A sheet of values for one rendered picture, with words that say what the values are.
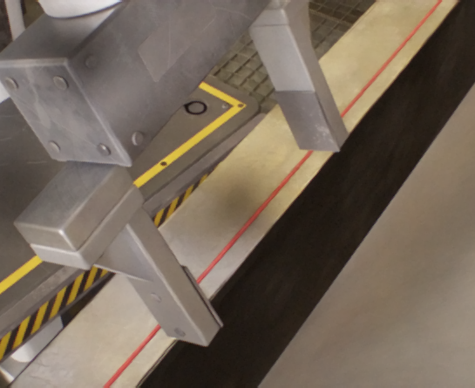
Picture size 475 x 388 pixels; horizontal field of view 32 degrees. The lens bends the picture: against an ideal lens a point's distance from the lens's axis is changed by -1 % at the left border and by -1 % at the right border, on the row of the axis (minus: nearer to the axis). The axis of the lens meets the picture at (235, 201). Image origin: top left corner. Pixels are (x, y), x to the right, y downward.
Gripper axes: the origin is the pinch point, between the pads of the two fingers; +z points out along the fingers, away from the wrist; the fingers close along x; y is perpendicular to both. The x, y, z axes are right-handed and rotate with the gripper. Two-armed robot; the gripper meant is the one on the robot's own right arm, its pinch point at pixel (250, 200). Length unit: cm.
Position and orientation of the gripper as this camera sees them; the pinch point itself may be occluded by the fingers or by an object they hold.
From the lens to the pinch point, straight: 41.2
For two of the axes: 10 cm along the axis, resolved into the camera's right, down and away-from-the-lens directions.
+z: 3.9, 7.2, 5.7
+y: -7.7, -0.8, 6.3
